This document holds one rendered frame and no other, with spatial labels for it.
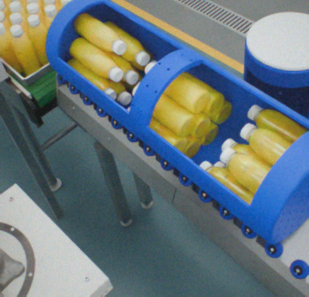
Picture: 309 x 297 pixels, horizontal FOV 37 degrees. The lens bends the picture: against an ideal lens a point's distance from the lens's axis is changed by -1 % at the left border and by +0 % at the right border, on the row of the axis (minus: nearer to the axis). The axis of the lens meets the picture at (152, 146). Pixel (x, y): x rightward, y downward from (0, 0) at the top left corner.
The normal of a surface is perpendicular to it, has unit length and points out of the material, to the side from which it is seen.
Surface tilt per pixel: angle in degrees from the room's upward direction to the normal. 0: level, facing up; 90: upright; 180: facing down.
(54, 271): 2
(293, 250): 0
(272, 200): 52
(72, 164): 0
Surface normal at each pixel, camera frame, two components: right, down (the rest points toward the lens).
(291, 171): -0.39, -0.34
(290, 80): -0.18, 0.79
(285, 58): -0.11, -0.62
